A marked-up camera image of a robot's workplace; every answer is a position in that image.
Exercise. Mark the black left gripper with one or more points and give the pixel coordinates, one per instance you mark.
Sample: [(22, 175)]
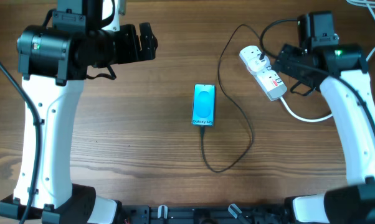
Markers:
[(132, 52)]

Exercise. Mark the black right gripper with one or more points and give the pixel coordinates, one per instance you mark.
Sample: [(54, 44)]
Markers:
[(286, 58)]

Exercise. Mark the blue screen Galaxy smartphone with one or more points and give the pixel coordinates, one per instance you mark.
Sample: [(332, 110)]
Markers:
[(203, 108)]

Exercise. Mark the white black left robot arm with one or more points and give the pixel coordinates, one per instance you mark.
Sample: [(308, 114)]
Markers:
[(53, 60)]

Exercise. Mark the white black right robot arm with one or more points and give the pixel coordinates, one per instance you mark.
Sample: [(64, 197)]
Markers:
[(340, 73)]

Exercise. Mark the white USB charger plug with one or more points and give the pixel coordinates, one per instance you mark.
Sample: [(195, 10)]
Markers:
[(250, 56)]

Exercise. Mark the white power extension strip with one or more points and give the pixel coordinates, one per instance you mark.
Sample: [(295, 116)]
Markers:
[(271, 84)]

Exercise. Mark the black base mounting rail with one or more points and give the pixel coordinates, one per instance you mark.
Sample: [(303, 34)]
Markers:
[(144, 214)]

